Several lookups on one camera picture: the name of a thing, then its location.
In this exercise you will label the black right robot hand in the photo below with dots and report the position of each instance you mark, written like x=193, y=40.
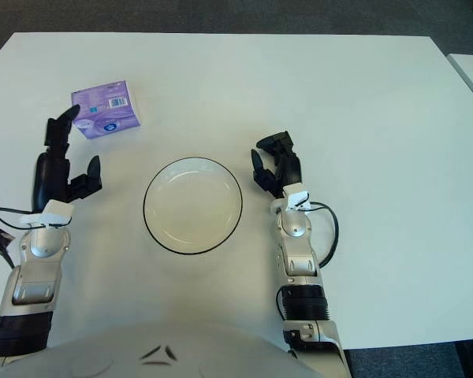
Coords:
x=287, y=165

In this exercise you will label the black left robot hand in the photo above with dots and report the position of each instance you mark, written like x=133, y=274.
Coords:
x=50, y=177

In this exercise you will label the purple tissue paper pack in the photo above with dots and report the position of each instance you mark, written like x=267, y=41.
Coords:
x=106, y=112

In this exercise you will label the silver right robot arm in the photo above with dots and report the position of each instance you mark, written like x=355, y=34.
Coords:
x=299, y=252

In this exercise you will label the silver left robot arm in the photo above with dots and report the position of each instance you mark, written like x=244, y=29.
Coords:
x=31, y=275

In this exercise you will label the white plate with black rim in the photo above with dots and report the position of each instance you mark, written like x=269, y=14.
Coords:
x=193, y=208

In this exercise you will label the silver robot torso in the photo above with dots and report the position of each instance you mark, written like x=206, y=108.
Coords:
x=142, y=350

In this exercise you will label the black table leg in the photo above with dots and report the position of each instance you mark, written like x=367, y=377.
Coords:
x=467, y=360

